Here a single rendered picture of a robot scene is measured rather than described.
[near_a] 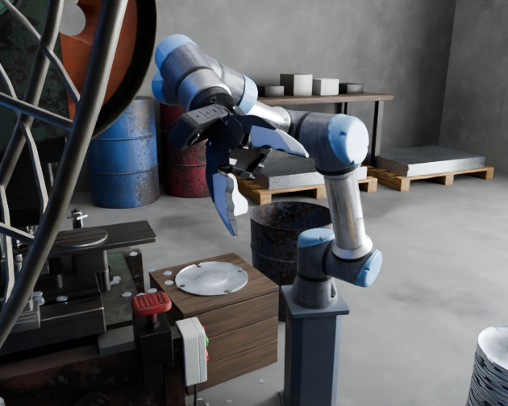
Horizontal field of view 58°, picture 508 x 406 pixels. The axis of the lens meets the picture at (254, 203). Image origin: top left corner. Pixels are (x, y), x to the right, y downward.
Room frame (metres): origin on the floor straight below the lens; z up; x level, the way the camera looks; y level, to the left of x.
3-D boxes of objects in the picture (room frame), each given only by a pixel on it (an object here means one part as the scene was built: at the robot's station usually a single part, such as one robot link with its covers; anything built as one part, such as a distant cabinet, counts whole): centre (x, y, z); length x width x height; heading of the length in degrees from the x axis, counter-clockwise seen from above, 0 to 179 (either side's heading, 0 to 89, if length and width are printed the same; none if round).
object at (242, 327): (1.65, 0.17, 0.18); 0.40 x 0.38 x 0.35; 120
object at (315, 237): (1.32, -0.20, 0.62); 0.13 x 0.12 x 0.14; 48
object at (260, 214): (2.07, -0.19, 0.24); 0.42 x 0.42 x 0.48
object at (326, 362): (1.33, -0.20, 0.23); 0.19 x 0.19 x 0.45; 7
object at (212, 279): (1.65, 0.17, 0.35); 0.29 x 0.29 x 0.01
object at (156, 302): (0.77, 0.20, 0.72); 0.07 x 0.06 x 0.08; 113
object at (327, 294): (1.33, -0.20, 0.50); 0.15 x 0.15 x 0.10
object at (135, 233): (1.05, 0.38, 0.72); 0.25 x 0.14 x 0.14; 113
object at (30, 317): (0.82, 0.47, 0.76); 0.17 x 0.06 x 0.10; 23
